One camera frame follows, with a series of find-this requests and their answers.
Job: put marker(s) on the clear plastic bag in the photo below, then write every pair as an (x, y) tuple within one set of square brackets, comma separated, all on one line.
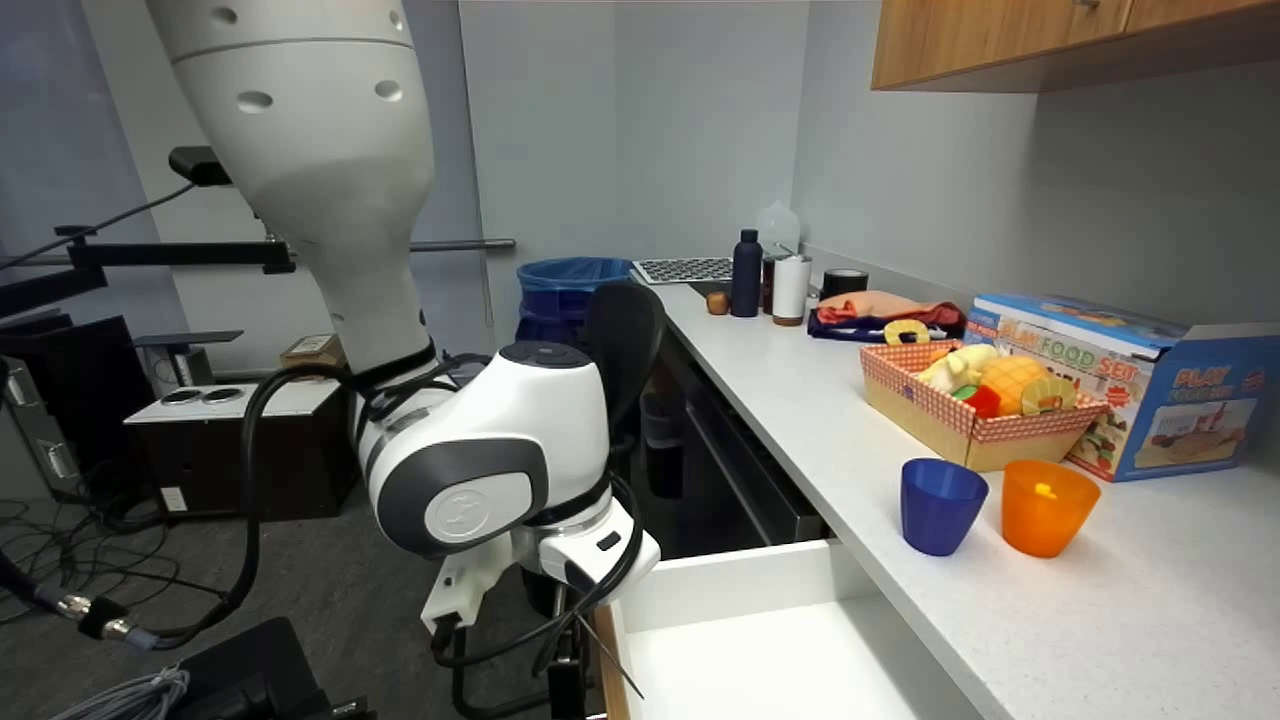
[(781, 228)]

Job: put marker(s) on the wooden crate of toy food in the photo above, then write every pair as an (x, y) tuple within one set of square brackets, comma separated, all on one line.
[(935, 423)]

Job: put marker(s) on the pale yellow toy food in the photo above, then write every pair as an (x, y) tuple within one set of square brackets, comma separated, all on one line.
[(959, 365)]

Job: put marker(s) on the black computer monitor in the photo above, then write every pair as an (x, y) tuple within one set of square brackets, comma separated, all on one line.
[(67, 403)]

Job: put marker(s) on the black round tape roll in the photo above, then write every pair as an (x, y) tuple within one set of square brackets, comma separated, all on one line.
[(846, 280)]

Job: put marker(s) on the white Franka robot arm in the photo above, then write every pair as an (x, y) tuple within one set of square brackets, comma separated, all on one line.
[(321, 162)]

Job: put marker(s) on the small brown round object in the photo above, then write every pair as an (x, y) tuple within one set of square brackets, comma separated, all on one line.
[(719, 301)]

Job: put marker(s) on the white cylindrical container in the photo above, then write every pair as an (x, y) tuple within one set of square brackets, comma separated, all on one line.
[(790, 289)]

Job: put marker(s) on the flat red navy package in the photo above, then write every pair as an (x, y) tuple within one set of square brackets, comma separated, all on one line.
[(866, 310)]

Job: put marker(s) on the orange plastic cup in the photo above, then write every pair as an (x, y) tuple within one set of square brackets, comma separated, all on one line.
[(1044, 513)]

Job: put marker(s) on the black camera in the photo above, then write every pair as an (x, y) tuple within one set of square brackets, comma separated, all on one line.
[(202, 166)]

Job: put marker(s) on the small gray side table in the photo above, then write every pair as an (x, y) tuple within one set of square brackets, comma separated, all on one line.
[(184, 342)]

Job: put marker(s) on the black cabinet with white top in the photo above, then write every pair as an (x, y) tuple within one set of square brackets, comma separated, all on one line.
[(224, 455)]

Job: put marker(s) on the black camera boom stand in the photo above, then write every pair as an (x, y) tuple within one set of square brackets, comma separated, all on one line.
[(132, 253)]

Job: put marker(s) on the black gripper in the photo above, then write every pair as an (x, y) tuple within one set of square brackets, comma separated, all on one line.
[(570, 664)]

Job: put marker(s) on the small cardboard box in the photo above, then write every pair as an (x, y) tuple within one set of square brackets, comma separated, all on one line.
[(313, 353)]

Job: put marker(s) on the wooden wall cabinet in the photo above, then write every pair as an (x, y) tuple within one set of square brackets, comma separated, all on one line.
[(1043, 35)]

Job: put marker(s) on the black case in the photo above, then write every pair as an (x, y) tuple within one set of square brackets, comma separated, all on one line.
[(252, 673)]

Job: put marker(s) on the dark blue bottle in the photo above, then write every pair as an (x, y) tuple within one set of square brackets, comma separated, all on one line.
[(747, 273)]

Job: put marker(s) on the gray ridged drain board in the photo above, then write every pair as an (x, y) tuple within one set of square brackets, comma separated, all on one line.
[(683, 268)]

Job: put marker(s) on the blue toy food box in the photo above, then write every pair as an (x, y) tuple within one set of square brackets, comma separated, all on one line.
[(1187, 403)]

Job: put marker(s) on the red toy tomato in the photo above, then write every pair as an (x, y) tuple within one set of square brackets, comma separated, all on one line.
[(986, 403)]

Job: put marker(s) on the yellow toy corn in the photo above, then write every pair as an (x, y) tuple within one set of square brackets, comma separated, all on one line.
[(1026, 386)]

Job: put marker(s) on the blue plastic cup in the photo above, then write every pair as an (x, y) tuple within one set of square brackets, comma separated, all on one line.
[(942, 505)]

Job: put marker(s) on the white drawer with wooden front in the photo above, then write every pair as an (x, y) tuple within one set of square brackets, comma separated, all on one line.
[(747, 664)]

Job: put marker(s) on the blue trash bin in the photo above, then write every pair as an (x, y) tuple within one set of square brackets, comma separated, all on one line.
[(561, 293)]

